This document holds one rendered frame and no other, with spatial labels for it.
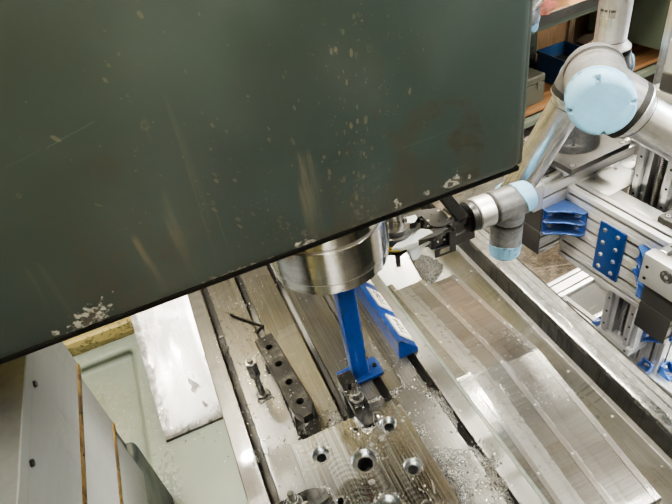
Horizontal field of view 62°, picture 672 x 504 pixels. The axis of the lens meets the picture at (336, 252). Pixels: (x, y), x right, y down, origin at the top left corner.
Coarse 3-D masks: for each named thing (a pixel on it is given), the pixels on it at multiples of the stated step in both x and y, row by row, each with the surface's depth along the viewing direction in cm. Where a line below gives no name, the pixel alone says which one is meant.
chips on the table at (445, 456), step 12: (432, 384) 126; (432, 396) 122; (432, 408) 120; (444, 408) 120; (456, 420) 118; (420, 432) 116; (456, 432) 114; (444, 456) 111; (456, 456) 110; (480, 456) 110; (456, 468) 109; (492, 468) 108; (456, 480) 107; (480, 480) 106; (492, 480) 106; (504, 480) 106; (456, 492) 105; (504, 492) 105
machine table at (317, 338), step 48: (240, 288) 164; (288, 288) 156; (384, 288) 150; (288, 336) 142; (336, 336) 140; (384, 336) 137; (240, 384) 133; (336, 384) 128; (384, 384) 126; (240, 432) 122; (288, 432) 121; (432, 432) 115; (480, 432) 114; (288, 480) 112; (528, 480) 108
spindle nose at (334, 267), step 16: (384, 224) 68; (336, 240) 63; (352, 240) 64; (368, 240) 65; (384, 240) 69; (304, 256) 64; (320, 256) 64; (336, 256) 64; (352, 256) 65; (368, 256) 66; (384, 256) 70; (288, 272) 67; (304, 272) 66; (320, 272) 65; (336, 272) 66; (352, 272) 66; (368, 272) 68; (304, 288) 68; (320, 288) 67; (336, 288) 67; (352, 288) 68
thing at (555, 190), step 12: (612, 156) 168; (624, 156) 171; (552, 168) 169; (588, 168) 166; (600, 168) 169; (552, 180) 163; (564, 180) 164; (576, 180) 166; (540, 192) 161; (552, 192) 164; (564, 192) 167; (540, 204) 164
